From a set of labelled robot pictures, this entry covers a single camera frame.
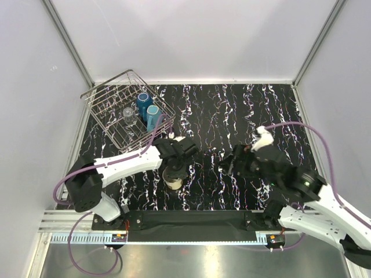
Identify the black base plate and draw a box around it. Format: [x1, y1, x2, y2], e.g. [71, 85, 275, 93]
[92, 210, 282, 243]

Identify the dark blue ceramic mug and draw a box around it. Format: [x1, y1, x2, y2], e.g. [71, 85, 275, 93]
[136, 92, 153, 122]

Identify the brown paper cup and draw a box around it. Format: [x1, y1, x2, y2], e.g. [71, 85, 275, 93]
[162, 169, 183, 191]

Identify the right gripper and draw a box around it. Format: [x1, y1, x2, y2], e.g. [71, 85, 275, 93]
[217, 143, 281, 188]

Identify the clear glass cup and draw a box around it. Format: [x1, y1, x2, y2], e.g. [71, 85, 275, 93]
[122, 107, 137, 126]

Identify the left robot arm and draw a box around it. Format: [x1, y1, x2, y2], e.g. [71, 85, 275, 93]
[64, 137, 199, 230]

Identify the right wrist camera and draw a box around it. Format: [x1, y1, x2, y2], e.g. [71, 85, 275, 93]
[252, 126, 274, 152]

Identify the wire dish rack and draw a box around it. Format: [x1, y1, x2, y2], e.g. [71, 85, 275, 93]
[80, 69, 175, 152]

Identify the purple cable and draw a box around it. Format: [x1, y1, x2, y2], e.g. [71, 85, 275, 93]
[265, 121, 371, 229]
[53, 114, 172, 275]

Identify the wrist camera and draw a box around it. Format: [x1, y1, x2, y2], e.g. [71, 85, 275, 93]
[168, 132, 185, 144]
[252, 126, 274, 152]

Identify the light blue floral mug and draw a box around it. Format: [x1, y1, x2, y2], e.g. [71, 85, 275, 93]
[146, 105, 161, 132]

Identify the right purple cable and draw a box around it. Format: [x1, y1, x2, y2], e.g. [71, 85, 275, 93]
[265, 121, 371, 229]

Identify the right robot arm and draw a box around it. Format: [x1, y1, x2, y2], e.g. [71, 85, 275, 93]
[219, 145, 370, 269]

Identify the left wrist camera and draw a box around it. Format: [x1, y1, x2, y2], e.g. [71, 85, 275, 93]
[168, 132, 185, 144]

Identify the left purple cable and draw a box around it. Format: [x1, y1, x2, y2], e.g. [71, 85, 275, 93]
[53, 114, 172, 275]

